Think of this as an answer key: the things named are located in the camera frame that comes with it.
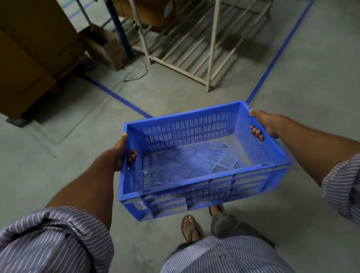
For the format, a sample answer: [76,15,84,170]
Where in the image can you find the large brown cardboard box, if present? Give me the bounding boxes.
[0,0,92,121]

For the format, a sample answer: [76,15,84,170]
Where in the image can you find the white metal rack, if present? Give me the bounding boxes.
[73,0,291,103]

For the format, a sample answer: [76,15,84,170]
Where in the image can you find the blue metal post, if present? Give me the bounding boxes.
[104,0,136,62]

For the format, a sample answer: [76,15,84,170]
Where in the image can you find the person's left hand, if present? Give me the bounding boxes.
[96,132,139,173]

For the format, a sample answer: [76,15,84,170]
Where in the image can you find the person's left forearm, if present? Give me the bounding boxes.
[42,152,125,236]

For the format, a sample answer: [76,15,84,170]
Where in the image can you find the black cable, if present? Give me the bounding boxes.
[119,26,149,83]

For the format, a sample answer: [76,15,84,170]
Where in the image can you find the person's right forearm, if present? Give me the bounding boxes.
[272,110,360,190]

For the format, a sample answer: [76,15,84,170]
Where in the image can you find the person's right hand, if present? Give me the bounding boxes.
[248,107,288,143]

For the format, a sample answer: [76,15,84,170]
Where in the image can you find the striped shirt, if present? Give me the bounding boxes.
[0,149,360,273]

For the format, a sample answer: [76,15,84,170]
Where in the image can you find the blue plastic crate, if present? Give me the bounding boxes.
[111,97,296,223]

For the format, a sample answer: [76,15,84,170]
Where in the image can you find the brown sandal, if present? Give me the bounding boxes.
[208,204,225,218]
[180,214,205,244]

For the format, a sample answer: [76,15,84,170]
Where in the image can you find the small open cardboard box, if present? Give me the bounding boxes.
[79,21,131,75]

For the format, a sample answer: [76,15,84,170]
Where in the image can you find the grey trousers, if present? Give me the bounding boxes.
[171,207,276,256]

